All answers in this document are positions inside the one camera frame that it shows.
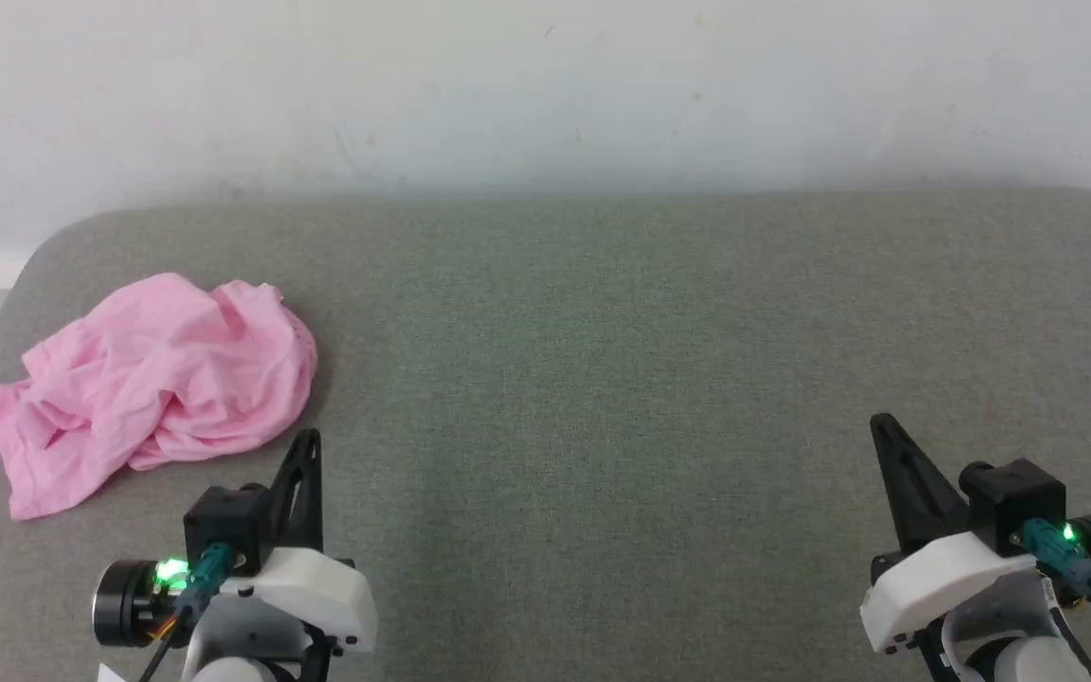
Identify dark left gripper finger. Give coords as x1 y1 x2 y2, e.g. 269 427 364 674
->
266 431 312 552
295 429 325 553

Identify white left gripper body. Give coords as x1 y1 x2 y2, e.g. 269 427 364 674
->
214 547 381 682

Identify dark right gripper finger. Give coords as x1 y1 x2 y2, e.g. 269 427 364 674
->
882 415 970 547
869 414 931 556

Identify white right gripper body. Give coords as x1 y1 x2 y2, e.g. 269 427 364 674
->
860 529 1041 656

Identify pink cloth garment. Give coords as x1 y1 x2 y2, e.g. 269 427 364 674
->
0 273 319 522

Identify black left cylindrical gripper motor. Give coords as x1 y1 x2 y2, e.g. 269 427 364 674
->
93 559 188 650

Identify grey fabric sofa seat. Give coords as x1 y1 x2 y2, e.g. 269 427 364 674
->
0 188 1091 682

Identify left black cable teal plug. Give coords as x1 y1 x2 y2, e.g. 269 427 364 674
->
136 543 236 682

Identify black cable teal plug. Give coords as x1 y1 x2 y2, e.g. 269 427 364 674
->
1017 518 1091 631
136 543 236 682

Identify right black cable teal plug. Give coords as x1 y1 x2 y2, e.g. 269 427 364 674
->
1017 518 1091 631

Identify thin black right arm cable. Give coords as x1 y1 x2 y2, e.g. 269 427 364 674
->
1043 587 1091 682

